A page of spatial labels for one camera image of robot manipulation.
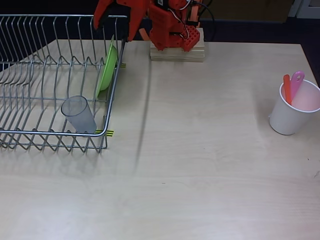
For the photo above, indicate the orange plastic knife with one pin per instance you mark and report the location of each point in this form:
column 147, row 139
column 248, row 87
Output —
column 287, row 87

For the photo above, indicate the orange table clamp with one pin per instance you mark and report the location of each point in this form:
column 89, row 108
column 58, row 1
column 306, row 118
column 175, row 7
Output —
column 144, row 35

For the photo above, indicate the plywood base block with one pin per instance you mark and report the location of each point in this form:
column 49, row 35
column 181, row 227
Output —
column 195, row 56

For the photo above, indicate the yellow black tape marker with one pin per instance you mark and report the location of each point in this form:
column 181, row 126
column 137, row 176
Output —
column 123, row 66
column 110, row 133

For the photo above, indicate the green plastic plate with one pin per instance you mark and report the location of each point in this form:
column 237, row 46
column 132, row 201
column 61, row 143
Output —
column 107, row 67

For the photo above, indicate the white paper cup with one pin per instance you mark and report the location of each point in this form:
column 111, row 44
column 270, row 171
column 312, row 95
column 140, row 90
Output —
column 285, row 120

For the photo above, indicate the translucent plastic tumbler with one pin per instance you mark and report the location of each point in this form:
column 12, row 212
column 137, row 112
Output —
column 80, row 117

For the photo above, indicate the orange-red robot arm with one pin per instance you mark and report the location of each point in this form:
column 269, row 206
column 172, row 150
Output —
column 162, row 25

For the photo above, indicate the pink plastic fork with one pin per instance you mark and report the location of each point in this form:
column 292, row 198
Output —
column 297, row 82

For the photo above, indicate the brown panel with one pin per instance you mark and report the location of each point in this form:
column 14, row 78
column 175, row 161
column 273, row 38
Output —
column 250, row 10

